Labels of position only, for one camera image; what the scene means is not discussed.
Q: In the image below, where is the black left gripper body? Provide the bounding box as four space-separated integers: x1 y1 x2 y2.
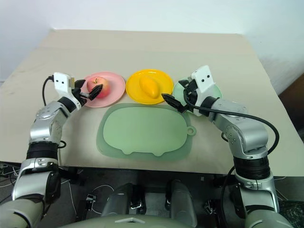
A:
71 86 88 107

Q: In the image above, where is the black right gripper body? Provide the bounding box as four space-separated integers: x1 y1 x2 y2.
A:
182 80 200 112

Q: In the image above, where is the red yellow apple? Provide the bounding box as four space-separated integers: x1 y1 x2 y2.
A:
85 76 111 99

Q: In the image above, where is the light green plate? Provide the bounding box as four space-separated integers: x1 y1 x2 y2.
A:
172 76 223 105

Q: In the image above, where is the yellow plate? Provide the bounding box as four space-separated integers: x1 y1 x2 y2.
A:
125 68 174 105

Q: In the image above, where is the pink plate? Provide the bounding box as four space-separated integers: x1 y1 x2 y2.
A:
81 71 126 109

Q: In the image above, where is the yellow mango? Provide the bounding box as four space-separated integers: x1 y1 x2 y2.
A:
139 76 161 99

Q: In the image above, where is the light green car-shaped mat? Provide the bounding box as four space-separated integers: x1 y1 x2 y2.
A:
102 106 198 157

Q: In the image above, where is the translucent green rectangular mat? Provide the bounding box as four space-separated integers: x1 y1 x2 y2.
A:
95 102 193 162

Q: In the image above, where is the dark rounded grey shape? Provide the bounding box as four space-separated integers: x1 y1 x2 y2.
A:
163 179 199 227
101 182 146 218

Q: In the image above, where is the brown cabinet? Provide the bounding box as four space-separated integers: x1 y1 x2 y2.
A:
277 73 304 178

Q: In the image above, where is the grey robot torso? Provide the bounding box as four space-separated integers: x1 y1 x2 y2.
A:
58 213 246 228

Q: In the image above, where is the dark green crinkled bag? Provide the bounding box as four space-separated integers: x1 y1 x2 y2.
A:
277 200 304 228

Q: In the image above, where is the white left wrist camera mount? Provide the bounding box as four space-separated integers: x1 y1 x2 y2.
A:
53 72 82 110

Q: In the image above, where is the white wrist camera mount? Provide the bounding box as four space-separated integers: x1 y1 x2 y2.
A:
190 65 217 117
53 72 82 110

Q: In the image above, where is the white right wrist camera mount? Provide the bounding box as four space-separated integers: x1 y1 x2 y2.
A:
190 65 217 117

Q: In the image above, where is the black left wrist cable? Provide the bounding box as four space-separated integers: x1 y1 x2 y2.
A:
42 75 56 106

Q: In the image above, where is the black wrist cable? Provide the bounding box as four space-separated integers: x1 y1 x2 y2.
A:
183 89 280 156
42 75 56 106

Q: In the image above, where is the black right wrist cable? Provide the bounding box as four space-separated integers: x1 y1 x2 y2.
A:
183 89 280 156

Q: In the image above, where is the black right upper arm cable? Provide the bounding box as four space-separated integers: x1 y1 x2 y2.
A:
220 165 247 219

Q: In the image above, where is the tangle of floor cables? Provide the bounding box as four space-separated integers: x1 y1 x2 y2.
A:
0 161 23 187

